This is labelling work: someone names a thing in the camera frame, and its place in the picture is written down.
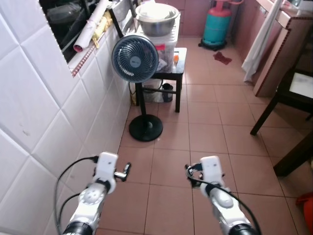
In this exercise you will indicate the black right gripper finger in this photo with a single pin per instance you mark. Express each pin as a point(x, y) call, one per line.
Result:
point(188, 171)

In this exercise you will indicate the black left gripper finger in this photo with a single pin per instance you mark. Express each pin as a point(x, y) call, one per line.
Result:
point(127, 169)

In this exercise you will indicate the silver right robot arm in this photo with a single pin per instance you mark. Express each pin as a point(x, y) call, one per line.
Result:
point(225, 205)

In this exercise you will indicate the plastic bag with black items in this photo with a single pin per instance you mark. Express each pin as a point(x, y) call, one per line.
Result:
point(159, 92)

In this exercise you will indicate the black small side table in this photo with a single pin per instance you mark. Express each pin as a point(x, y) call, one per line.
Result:
point(172, 74)

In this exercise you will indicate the blue-grey standing fan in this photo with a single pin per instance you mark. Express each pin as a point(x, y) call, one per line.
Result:
point(135, 58)

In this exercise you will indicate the dark red rag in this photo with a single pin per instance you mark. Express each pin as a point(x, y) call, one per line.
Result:
point(223, 58)

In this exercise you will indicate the dark wooden chair white seat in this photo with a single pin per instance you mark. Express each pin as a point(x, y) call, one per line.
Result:
point(288, 100)

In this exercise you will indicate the clear plastic container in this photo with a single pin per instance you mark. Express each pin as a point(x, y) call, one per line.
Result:
point(166, 51)

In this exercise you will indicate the yellow bundle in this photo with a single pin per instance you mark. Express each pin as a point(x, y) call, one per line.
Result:
point(101, 29)

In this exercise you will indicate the white hanging cloth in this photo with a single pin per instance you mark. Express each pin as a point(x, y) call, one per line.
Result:
point(259, 46)

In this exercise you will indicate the teal gas cylinder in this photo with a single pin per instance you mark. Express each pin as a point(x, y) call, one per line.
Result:
point(216, 27)

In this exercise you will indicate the brown wooden cabinet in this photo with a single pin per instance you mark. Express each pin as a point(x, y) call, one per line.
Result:
point(279, 54)

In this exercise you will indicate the white paper roll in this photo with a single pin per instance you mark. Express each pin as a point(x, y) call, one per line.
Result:
point(90, 27)

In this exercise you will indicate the large metal basin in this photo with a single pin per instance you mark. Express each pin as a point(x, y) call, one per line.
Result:
point(157, 22)

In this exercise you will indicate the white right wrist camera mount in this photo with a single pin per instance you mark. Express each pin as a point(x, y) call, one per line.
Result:
point(212, 169)

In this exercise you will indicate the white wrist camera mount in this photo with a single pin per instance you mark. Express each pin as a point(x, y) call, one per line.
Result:
point(212, 169)
point(106, 164)

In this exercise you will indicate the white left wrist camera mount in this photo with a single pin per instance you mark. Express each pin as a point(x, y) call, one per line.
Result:
point(106, 164)

